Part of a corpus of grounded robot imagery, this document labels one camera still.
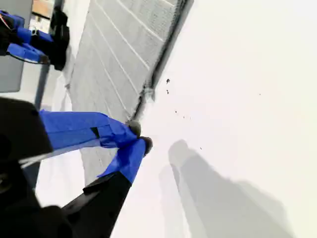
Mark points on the grey striped towel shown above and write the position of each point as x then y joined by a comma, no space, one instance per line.
119,62

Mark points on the black post clamp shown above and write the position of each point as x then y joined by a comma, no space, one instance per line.
60,37

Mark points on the steel post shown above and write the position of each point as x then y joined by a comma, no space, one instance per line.
42,84

